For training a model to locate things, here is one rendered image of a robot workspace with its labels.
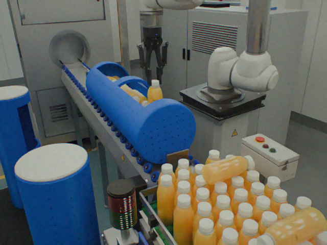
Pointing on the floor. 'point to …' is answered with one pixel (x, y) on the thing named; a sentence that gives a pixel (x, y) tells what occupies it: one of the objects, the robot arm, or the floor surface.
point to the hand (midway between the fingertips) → (154, 76)
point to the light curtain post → (121, 11)
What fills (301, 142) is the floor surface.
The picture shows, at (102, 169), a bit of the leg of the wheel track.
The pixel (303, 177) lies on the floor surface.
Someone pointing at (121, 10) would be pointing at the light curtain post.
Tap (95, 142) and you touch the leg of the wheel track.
